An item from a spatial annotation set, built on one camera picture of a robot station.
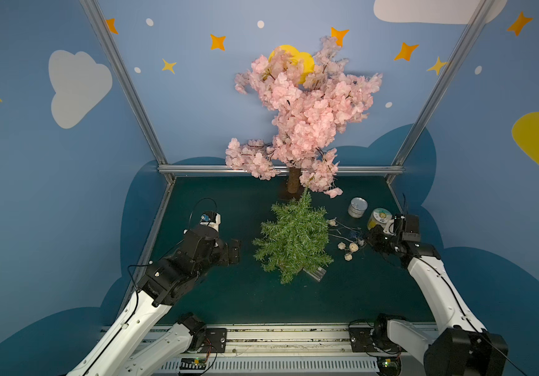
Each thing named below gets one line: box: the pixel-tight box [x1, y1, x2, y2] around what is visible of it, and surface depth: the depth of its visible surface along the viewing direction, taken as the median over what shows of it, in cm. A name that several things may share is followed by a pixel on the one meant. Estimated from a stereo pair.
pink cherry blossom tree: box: [224, 36, 384, 199], surface depth 78 cm
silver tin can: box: [347, 197, 369, 219], surface depth 106 cm
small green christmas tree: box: [252, 187, 334, 285], surface depth 71 cm
